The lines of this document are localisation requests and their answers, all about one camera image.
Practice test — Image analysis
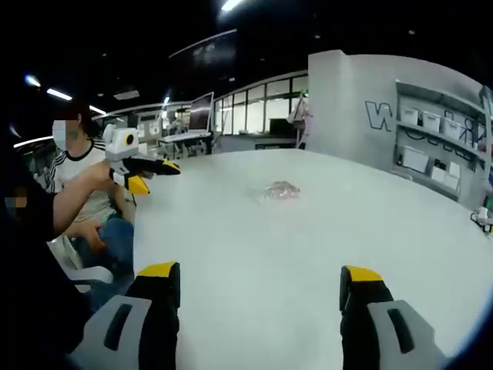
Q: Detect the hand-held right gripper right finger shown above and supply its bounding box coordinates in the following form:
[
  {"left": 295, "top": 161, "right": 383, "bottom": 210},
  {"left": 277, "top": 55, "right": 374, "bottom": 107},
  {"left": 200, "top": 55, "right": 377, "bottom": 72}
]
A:
[{"left": 338, "top": 264, "right": 451, "bottom": 370}]

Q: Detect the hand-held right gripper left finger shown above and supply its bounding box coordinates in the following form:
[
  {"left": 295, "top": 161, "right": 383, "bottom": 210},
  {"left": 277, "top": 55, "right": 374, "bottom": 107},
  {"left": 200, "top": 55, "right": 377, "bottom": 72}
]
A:
[{"left": 65, "top": 261, "right": 182, "bottom": 370}]

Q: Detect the clear resealable bag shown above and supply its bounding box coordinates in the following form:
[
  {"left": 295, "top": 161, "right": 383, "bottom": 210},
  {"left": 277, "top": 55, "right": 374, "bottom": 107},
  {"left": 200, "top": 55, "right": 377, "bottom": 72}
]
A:
[{"left": 249, "top": 178, "right": 304, "bottom": 206}]

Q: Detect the person's left hand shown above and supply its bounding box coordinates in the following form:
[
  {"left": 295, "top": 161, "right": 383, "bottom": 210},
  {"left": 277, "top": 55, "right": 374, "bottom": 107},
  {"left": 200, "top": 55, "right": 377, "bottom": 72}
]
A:
[{"left": 89, "top": 160, "right": 118, "bottom": 187}]

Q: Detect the white background desk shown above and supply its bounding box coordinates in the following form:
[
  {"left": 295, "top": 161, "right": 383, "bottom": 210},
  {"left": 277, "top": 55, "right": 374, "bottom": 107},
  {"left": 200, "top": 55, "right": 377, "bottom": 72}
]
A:
[{"left": 156, "top": 130, "right": 213, "bottom": 160}]

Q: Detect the computer monitor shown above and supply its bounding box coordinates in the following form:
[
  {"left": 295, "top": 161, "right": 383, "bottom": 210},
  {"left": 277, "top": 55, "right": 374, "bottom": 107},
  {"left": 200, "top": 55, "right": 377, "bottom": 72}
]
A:
[{"left": 187, "top": 91, "right": 215, "bottom": 134}]

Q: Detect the white plastic chair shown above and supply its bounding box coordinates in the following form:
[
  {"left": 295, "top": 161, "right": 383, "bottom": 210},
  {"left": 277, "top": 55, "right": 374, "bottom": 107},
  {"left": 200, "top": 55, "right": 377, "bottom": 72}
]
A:
[{"left": 46, "top": 234, "right": 116, "bottom": 294}]

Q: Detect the person's dark clothing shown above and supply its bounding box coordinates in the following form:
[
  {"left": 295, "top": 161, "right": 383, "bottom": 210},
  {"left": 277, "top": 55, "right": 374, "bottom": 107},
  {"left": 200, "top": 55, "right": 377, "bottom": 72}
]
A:
[{"left": 0, "top": 150, "right": 96, "bottom": 370}]

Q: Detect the small white device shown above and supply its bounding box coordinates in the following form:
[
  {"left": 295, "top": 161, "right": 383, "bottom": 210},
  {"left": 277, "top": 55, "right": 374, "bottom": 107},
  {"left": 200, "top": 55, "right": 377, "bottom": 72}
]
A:
[{"left": 470, "top": 205, "right": 493, "bottom": 234}]

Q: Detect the white flat box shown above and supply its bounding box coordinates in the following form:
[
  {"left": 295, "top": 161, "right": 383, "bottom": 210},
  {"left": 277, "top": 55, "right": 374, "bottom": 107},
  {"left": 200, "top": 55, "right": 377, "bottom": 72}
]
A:
[{"left": 399, "top": 145, "right": 430, "bottom": 173}]

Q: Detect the white storage bin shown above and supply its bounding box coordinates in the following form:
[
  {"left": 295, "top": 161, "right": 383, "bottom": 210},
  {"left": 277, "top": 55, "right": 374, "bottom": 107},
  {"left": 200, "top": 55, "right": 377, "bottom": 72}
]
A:
[
  {"left": 399, "top": 105, "right": 420, "bottom": 126},
  {"left": 421, "top": 110, "right": 442, "bottom": 133},
  {"left": 441, "top": 116, "right": 470, "bottom": 140}
]

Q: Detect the grey wall shelf unit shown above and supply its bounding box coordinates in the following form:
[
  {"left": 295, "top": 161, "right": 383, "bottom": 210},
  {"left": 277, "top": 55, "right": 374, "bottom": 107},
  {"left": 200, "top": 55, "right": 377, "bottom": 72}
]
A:
[{"left": 391, "top": 78, "right": 493, "bottom": 203}]

